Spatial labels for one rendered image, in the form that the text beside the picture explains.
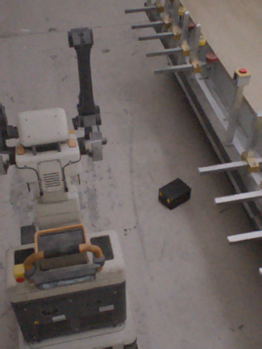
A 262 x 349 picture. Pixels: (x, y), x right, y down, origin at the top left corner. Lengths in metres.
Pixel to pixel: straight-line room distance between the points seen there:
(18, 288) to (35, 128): 0.71
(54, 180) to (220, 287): 1.44
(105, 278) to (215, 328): 0.99
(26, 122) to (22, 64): 3.14
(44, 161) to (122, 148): 1.91
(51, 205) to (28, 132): 0.45
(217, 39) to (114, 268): 2.05
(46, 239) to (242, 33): 2.27
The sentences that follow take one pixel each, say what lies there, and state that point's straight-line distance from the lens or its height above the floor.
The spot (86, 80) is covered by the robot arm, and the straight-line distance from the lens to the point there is 2.03.
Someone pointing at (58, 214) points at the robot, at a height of 0.81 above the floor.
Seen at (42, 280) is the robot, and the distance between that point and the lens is 1.92.
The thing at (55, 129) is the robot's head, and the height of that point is 1.33.
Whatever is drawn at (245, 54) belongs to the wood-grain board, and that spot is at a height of 0.90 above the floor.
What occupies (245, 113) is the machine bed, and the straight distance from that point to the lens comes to 3.08.
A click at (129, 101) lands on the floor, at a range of 4.38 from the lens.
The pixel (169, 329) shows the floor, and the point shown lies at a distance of 2.84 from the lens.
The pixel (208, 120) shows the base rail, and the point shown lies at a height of 0.69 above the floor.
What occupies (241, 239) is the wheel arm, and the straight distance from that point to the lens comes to 2.17.
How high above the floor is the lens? 2.55
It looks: 45 degrees down
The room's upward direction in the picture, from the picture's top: 1 degrees counter-clockwise
